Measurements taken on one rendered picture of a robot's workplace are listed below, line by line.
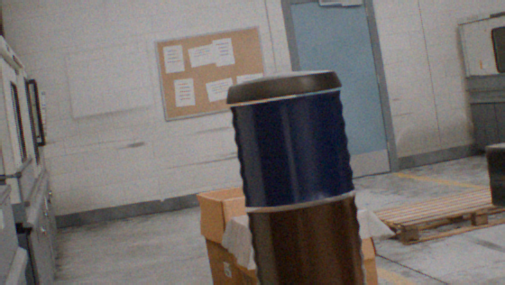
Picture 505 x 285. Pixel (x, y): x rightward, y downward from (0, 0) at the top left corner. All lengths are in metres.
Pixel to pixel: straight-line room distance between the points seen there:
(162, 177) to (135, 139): 0.52
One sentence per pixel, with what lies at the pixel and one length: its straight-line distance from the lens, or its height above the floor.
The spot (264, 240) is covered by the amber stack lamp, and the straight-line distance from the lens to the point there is 0.33.
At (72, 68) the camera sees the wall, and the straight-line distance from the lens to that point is 11.33.
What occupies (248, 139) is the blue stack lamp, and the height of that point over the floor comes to 1.18.
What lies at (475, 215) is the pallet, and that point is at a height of 0.10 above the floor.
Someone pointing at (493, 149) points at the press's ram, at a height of 1.14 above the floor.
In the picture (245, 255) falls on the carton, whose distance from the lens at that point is 4.16.
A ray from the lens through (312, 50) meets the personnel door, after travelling 11.67.
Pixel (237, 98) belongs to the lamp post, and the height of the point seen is 1.19.
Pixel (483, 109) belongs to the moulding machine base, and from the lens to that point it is 11.82.
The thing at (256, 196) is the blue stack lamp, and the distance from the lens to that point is 0.33.
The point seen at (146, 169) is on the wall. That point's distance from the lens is 11.37.
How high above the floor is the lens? 1.19
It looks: 3 degrees down
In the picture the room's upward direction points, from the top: 9 degrees counter-clockwise
